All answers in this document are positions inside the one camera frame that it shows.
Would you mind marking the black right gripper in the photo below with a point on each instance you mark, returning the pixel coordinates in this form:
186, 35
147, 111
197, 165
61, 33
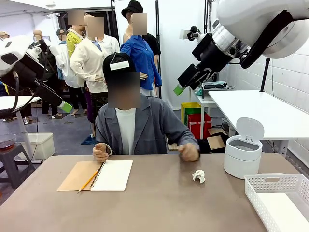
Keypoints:
208, 54

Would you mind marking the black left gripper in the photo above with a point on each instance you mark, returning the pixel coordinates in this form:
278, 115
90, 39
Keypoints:
30, 68

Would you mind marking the yellow pencil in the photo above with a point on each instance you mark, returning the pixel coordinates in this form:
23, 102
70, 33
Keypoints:
89, 180

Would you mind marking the white paper ball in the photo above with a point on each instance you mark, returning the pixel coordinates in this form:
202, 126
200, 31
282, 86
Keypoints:
199, 176

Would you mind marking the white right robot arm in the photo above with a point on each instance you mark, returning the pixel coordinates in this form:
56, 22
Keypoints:
253, 14

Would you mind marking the person's left forearm grey sleeve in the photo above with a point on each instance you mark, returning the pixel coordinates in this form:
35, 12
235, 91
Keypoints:
186, 139

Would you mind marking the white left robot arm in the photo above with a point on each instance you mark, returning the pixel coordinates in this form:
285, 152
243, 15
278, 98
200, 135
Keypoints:
14, 48

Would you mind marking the person's right forearm grey sleeve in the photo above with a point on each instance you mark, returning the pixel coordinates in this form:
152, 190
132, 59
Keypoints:
103, 135

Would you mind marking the person's right hand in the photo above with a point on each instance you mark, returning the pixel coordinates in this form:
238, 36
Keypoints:
101, 152

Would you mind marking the person's left hand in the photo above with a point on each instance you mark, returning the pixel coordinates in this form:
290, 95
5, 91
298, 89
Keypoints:
189, 153

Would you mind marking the tray with teal items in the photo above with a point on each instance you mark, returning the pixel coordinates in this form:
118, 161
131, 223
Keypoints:
214, 85

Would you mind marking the small white side table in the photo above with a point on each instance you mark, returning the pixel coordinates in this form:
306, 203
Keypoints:
205, 101

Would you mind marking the yellow green bag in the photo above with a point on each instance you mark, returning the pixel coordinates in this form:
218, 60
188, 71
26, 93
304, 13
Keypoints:
190, 108

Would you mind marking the bald mannequin dark jacket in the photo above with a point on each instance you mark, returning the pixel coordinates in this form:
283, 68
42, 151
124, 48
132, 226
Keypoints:
49, 64

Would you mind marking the white storage crate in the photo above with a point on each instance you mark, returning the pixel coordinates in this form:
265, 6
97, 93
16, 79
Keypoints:
43, 145

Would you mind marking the black light stand pole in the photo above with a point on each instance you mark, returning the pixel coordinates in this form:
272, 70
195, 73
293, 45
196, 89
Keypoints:
158, 48

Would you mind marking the red and yellow crates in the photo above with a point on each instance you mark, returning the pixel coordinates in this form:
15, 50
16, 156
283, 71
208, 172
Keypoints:
200, 125

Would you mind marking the mannequin in black t-shirt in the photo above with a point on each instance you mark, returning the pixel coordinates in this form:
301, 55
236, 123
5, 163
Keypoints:
155, 43

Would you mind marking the mannequin in cream cardigan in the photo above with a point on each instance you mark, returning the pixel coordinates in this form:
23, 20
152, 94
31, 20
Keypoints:
89, 55

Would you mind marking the mannequin in blue shirt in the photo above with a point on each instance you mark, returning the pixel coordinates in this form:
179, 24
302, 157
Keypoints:
144, 53

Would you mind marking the mannequin in yellow jacket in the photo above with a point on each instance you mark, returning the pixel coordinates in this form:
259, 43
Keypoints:
71, 42

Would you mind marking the glass bowl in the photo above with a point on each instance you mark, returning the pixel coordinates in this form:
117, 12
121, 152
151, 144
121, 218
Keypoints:
7, 141

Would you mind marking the large white table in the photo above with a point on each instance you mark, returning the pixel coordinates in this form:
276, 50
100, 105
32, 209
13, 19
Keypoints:
253, 108

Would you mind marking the person in grey jacket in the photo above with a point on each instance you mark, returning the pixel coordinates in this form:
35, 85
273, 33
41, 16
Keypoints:
149, 125

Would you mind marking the brown cardboard box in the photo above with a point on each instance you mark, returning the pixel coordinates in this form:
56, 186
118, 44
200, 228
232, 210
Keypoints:
216, 142

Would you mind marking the black lamp stand pole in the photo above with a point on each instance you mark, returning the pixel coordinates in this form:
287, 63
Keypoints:
265, 75

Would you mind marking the black cap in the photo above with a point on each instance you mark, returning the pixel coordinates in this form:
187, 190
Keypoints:
118, 72

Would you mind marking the black bag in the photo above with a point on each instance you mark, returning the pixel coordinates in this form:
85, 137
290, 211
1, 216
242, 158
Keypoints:
210, 147

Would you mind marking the grey plastic stool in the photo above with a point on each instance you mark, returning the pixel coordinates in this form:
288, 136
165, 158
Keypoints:
9, 157

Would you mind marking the white trash bin with lid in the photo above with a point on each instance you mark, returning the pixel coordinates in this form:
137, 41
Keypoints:
242, 157

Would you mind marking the black bucket hat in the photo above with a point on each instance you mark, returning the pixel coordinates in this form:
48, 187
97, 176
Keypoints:
131, 8

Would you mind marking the spiral notebook brown cover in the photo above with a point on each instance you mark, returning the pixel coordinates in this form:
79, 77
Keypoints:
113, 175

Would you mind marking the white perforated plastic basket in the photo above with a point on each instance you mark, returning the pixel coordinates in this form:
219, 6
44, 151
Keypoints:
253, 188

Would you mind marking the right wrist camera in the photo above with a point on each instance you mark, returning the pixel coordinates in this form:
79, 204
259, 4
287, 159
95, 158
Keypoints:
190, 33

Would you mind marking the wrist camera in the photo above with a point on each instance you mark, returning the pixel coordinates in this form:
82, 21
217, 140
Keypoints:
190, 33
36, 50

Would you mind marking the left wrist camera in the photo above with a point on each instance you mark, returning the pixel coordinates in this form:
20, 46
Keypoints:
36, 50

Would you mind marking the white head-mounted camera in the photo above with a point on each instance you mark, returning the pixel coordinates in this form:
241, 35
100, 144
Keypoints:
119, 65

